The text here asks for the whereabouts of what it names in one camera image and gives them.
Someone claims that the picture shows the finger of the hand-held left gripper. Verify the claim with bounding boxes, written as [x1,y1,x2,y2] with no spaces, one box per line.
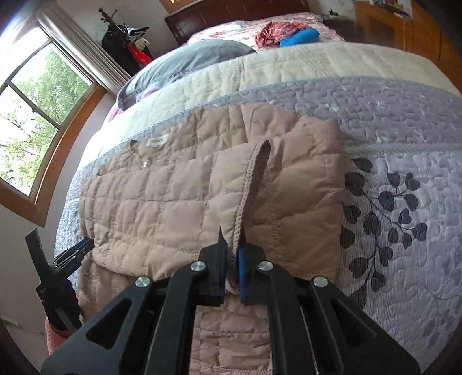
[53,237,95,279]
[25,229,49,276]

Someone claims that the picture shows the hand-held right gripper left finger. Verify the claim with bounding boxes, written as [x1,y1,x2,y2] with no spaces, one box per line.
[41,226,232,375]

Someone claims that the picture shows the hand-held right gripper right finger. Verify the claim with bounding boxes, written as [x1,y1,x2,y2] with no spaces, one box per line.
[236,234,421,375]

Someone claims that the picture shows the beige quilted jacket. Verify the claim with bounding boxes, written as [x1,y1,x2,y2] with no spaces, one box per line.
[77,103,345,375]

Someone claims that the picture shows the wooden framed side window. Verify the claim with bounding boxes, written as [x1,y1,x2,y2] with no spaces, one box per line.
[0,38,109,228]

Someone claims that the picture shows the purple cloth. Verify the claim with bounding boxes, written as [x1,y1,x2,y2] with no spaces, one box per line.
[103,88,156,125]

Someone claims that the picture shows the striped beige curtain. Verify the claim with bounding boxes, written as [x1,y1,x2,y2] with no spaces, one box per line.
[36,5,132,92]

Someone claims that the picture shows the red hanging garment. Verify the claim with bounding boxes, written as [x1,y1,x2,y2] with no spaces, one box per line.
[124,40,154,66]

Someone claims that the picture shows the black hanging garment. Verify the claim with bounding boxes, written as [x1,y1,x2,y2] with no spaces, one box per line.
[102,23,138,78]

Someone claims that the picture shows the cream quilted blanket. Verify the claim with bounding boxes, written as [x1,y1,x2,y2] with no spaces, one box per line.
[96,41,448,159]

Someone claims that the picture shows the grey leaf-print quilted bedspread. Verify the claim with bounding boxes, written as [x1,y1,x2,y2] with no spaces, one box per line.
[54,76,462,361]

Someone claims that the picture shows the grey pillow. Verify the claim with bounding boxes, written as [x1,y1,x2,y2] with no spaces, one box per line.
[116,39,257,110]

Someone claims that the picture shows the black and white cap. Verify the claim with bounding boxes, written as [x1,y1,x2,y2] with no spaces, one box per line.
[124,25,149,40]

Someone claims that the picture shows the blue cloth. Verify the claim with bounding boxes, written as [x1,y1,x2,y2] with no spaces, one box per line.
[279,28,320,47]

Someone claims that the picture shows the red patterned cloth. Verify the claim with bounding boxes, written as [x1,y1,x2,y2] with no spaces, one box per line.
[256,22,307,49]

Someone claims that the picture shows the red patterned pillow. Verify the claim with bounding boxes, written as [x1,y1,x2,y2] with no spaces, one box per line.
[186,12,347,51]

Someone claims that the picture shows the dark wooden headboard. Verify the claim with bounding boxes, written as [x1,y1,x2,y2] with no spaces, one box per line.
[165,0,311,46]

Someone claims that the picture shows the dark nightstand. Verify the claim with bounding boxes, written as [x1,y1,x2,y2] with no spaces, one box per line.
[323,14,356,41]

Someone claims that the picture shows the wooden desk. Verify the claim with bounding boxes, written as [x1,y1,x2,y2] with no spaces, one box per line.
[355,0,444,69]

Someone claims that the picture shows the items on desk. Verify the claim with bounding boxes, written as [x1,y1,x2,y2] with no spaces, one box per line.
[373,0,414,18]

